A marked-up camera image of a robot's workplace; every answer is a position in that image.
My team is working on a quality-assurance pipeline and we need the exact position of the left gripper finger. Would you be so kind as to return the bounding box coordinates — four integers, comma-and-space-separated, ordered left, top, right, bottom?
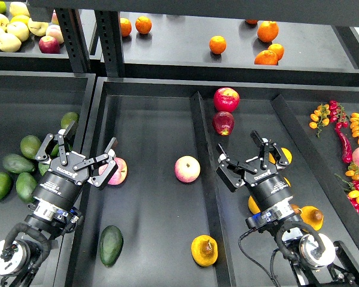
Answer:
73, 137, 118, 190
35, 121, 78, 163

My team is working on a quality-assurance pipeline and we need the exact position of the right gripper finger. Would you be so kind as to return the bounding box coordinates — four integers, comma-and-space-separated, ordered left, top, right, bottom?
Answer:
250, 130, 289, 169
216, 143, 257, 193

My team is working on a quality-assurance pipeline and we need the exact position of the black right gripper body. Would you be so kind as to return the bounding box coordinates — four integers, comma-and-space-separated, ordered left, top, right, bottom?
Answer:
243, 161, 293, 211

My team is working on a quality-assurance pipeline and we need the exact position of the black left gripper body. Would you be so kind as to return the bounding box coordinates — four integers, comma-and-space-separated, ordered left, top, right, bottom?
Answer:
32, 151, 90, 215

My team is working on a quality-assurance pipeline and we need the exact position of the dark green avocado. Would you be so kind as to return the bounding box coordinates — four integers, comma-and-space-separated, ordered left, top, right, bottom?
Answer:
99, 225, 123, 267

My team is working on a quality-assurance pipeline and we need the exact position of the yellow pear brown stem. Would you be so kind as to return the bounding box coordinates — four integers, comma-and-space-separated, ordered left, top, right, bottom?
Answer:
191, 234, 218, 267

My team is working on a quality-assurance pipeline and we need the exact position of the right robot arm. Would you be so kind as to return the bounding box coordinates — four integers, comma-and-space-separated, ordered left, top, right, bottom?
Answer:
216, 130, 359, 286

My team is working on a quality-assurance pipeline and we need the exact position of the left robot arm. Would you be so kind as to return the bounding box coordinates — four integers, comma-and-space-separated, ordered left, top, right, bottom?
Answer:
0, 121, 118, 286

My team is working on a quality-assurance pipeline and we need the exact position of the green avocado top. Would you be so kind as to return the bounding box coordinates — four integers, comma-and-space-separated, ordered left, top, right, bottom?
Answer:
59, 111, 79, 135

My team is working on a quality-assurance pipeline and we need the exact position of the yellow pear top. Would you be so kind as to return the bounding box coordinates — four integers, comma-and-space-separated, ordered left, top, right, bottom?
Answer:
278, 147, 293, 169

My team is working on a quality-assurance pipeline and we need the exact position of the yellow pear left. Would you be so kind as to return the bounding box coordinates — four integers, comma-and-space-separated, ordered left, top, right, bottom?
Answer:
248, 196, 260, 215

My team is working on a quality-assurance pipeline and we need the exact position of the green avocado lower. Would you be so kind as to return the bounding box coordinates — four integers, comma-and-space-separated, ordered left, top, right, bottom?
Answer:
16, 172, 37, 203

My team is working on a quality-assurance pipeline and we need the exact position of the yellow pear right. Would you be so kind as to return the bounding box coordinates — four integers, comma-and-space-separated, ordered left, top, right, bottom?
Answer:
300, 206, 324, 231

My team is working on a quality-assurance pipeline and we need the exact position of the dark avocado lying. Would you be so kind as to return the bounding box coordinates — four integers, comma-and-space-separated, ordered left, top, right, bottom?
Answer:
2, 154, 35, 174

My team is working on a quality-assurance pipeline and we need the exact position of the pink apple left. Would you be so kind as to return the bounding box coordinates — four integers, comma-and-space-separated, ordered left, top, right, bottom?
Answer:
108, 157, 127, 185

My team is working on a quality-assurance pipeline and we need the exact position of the pink apple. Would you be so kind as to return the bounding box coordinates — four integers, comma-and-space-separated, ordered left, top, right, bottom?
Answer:
174, 155, 200, 183
108, 157, 127, 185

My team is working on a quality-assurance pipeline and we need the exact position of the pink apple centre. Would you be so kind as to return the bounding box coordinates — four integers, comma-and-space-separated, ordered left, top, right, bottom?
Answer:
174, 155, 200, 183

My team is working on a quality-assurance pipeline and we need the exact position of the black left tray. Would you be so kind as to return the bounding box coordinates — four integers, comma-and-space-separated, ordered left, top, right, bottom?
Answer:
0, 71, 96, 286

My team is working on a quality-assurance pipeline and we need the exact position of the black tray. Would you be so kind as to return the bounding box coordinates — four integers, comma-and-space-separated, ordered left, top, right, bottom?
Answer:
0, 71, 96, 286
65, 78, 359, 286

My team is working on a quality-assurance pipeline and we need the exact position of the dark red apple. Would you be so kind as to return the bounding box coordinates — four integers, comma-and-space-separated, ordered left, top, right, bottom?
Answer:
212, 111, 235, 136

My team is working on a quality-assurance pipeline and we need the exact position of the orange cherry tomato vine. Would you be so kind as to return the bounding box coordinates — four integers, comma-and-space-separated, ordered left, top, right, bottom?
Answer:
309, 104, 331, 137

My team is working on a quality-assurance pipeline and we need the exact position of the bright red apple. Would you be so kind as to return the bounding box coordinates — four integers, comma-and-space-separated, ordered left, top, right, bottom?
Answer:
213, 87, 240, 113

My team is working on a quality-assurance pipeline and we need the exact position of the black centre tray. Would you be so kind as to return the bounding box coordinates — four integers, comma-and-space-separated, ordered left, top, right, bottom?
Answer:
65, 78, 359, 286

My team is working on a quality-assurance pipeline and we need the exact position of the red chili pepper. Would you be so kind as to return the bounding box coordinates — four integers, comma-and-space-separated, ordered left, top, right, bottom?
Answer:
334, 123, 352, 164

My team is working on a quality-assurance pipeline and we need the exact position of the orange front right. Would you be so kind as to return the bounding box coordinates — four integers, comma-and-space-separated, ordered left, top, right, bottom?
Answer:
254, 50, 278, 65

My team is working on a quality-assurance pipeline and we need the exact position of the red apple on shelf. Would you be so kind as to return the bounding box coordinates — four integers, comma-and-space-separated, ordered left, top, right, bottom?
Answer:
38, 35, 60, 54

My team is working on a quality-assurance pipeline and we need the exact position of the orange small right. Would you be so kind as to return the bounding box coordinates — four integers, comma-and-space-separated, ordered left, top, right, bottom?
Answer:
267, 43, 285, 61

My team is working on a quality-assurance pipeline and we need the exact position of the pale yellow apple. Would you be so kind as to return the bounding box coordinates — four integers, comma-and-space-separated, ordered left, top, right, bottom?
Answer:
0, 33, 22, 53

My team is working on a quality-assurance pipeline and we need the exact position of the orange centre shelf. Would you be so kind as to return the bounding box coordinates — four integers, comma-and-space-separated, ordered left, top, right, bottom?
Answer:
209, 35, 227, 54

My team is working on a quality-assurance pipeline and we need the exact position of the large orange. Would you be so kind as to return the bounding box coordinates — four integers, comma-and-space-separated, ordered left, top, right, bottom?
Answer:
257, 21, 279, 42

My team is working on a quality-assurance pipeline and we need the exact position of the orange on shelf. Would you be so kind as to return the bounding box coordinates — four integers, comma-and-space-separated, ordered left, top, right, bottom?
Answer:
135, 16, 153, 35

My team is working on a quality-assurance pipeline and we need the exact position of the black shelf post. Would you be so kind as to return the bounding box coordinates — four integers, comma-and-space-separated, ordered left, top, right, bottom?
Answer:
95, 10, 126, 78

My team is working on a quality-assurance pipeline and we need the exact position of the orange behind post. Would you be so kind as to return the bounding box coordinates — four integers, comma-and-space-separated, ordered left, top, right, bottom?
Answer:
120, 17, 132, 37

